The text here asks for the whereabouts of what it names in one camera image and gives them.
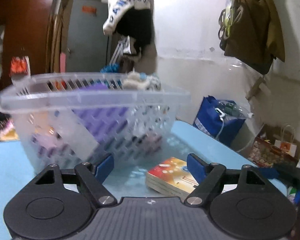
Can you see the red orange book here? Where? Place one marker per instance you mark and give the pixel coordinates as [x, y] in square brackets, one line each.
[171, 178]

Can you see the white printed hanging bag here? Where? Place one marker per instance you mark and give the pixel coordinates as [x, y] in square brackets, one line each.
[117, 9]

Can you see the brown wooden wardrobe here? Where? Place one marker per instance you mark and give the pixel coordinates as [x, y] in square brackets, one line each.
[27, 28]

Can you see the olive hanging cloth bag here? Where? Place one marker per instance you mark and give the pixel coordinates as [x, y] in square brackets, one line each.
[250, 31]

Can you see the brown paper bag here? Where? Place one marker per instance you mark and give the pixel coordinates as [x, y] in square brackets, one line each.
[287, 142]

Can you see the blue shopping bag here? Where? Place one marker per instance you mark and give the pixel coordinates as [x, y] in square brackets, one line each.
[220, 119]

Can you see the orange white hanging bag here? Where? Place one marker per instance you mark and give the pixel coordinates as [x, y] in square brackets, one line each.
[20, 71]

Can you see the purple box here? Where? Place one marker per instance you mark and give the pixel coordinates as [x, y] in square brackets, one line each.
[71, 136]

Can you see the grey door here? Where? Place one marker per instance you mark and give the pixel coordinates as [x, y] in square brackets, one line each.
[86, 47]

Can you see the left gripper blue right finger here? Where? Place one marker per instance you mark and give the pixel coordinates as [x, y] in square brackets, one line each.
[209, 178]

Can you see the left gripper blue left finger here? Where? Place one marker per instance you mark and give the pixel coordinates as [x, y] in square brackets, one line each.
[90, 181]

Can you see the clear plastic laundry basket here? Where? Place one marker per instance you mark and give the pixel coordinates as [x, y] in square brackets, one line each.
[151, 111]

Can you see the black hanging garment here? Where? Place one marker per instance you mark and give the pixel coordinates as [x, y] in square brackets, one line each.
[138, 25]

